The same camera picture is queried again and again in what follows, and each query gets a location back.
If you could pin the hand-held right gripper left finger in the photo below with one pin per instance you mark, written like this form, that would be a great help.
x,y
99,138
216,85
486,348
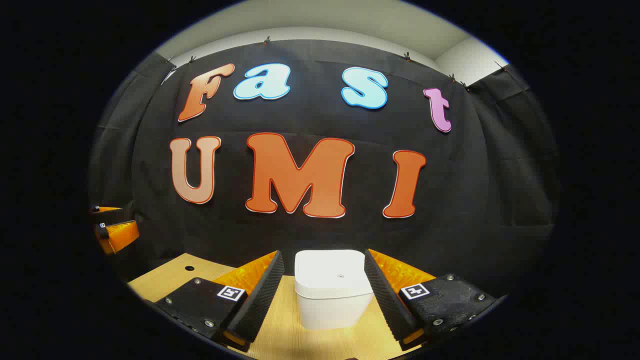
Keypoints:
x,y
260,305

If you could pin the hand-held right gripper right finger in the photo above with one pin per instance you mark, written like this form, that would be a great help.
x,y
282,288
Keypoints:
x,y
387,300

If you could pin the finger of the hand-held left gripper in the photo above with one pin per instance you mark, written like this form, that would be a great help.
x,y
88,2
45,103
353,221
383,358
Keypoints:
x,y
107,209
122,236

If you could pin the white desktop garbage bin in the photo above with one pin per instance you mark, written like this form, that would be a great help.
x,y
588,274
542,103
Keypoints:
x,y
330,300

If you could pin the wooden desktop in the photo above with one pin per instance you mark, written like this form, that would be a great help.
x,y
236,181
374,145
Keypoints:
x,y
285,340

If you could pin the black backdrop cloth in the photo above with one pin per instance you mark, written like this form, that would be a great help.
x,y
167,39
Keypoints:
x,y
350,235

